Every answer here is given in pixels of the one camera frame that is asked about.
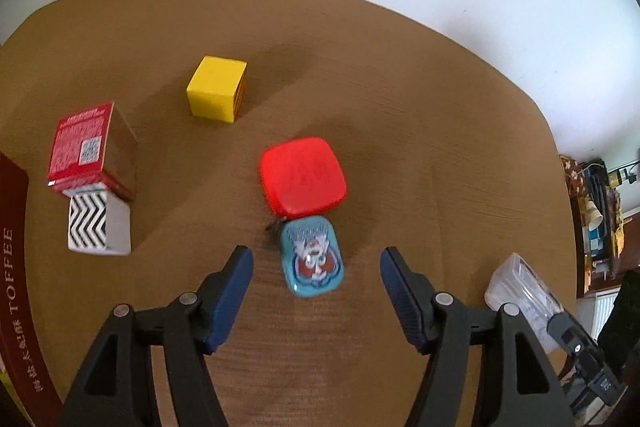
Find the white paper cup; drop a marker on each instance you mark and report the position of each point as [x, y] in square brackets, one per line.
[595, 214]

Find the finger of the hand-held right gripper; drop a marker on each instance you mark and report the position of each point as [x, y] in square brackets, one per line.
[575, 342]

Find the clear labelled plastic box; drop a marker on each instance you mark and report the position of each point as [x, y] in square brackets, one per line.
[515, 287]

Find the black white zigzag box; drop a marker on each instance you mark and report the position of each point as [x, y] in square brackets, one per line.
[90, 219]

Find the dark wooden side cabinet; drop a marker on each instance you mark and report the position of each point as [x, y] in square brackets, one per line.
[580, 237]

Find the red rounded case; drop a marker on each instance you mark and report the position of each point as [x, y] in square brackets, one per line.
[302, 177]

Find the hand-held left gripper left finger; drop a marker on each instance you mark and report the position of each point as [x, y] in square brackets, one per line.
[227, 302]

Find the white radiator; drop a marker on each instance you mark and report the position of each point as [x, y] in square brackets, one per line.
[600, 312]

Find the brown floral patterned box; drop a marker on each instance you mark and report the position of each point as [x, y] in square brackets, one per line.
[572, 172]

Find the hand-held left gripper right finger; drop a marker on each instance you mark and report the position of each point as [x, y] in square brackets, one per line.
[405, 302]

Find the yellow cube box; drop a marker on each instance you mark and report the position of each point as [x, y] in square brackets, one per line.
[212, 87]

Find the red box with white label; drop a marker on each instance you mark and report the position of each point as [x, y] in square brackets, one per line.
[80, 147]

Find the small teal tin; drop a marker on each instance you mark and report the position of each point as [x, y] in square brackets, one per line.
[312, 257]

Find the dark red toffee tin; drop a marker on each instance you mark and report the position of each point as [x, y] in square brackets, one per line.
[20, 282]

